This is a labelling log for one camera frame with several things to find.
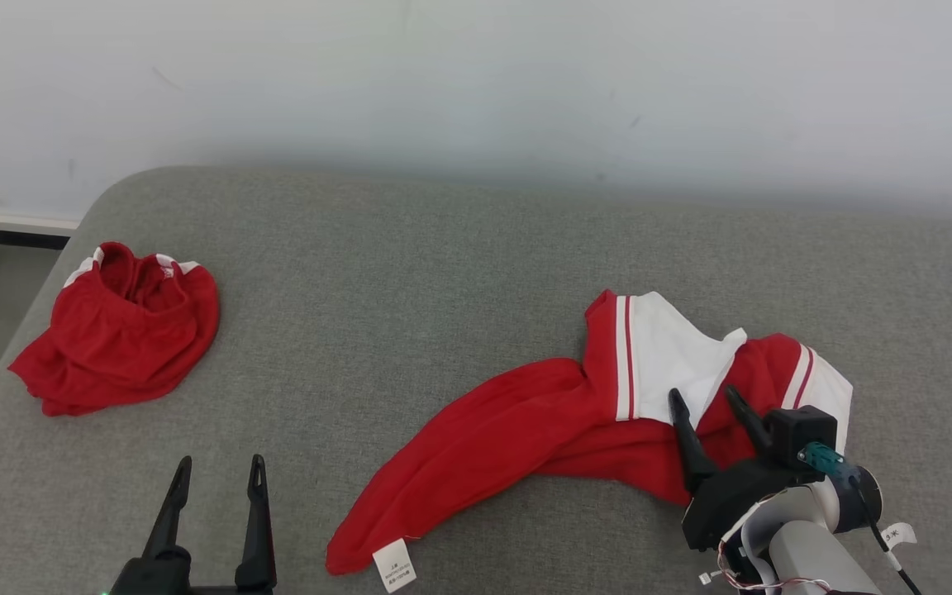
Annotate teal cable connector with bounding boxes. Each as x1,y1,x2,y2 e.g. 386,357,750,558
798,442,859,487

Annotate red basketball jersey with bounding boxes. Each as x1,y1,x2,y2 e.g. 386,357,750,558
326,289,854,593

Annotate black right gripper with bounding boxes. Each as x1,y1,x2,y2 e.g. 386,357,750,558
668,384,826,553

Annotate thin black cable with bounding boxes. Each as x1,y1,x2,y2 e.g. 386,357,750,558
850,478,925,595

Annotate white and black baseboard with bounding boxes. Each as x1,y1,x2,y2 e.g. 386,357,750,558
0,208,82,250

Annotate red shorts with white stripes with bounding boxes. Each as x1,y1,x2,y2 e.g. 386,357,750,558
8,241,221,417

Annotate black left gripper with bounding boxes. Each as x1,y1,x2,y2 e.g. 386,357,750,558
107,454,278,595

